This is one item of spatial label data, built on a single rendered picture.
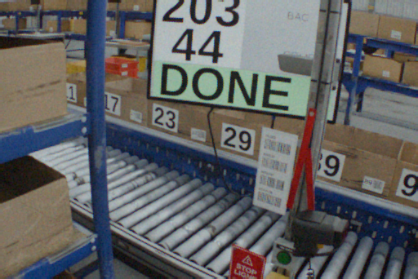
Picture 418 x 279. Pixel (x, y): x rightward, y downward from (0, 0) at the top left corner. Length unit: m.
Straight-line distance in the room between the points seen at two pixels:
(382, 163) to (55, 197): 1.13
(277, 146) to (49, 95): 0.51
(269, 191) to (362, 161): 0.62
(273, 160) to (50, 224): 0.50
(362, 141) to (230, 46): 0.96
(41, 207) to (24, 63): 0.21
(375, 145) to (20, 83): 1.47
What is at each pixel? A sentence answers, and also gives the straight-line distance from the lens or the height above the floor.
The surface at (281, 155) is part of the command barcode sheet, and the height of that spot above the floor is 1.19.
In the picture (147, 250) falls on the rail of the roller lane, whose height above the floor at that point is 0.74.
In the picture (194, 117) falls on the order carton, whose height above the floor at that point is 1.00.
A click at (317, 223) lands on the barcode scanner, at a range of 0.80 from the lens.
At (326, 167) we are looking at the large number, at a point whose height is 0.95.
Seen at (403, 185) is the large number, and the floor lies 0.96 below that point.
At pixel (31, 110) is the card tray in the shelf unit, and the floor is 1.36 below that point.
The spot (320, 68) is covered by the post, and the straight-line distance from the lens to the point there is 0.77.
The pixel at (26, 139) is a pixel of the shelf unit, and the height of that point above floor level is 1.33.
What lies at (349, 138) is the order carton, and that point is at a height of 1.00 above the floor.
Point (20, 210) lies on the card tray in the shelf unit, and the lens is 0.55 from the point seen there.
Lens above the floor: 1.49
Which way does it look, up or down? 20 degrees down
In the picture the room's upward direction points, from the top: 5 degrees clockwise
